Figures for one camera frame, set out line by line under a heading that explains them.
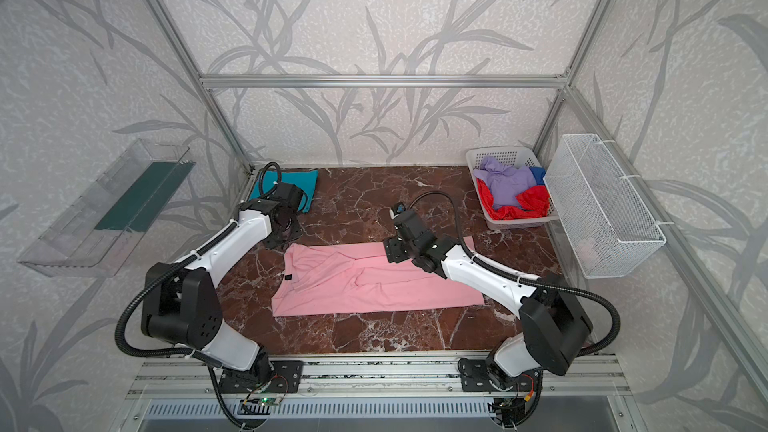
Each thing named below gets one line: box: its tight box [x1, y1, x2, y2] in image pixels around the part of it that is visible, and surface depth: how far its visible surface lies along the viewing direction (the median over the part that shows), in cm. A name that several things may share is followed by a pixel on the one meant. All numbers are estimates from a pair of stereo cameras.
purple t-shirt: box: [473, 156, 537, 211], surface depth 107 cm
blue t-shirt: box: [529, 167, 546, 185], surface depth 108 cm
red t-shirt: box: [477, 178, 551, 221], surface depth 99 cm
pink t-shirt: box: [271, 242, 485, 317], surface depth 90 cm
